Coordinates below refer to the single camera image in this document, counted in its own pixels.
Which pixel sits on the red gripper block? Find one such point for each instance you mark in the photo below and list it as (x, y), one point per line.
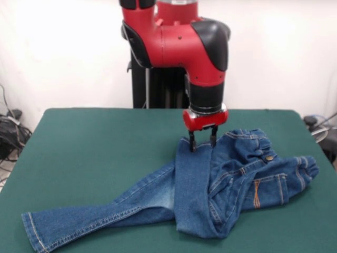
(205, 122)

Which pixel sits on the blue denim jeans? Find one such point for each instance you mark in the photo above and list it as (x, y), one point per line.
(194, 184)

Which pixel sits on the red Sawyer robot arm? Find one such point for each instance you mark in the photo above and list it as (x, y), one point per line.
(179, 44)

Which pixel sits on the dark green table cloth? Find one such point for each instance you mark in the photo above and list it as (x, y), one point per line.
(79, 145)

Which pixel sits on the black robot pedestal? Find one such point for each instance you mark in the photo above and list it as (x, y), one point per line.
(163, 89)

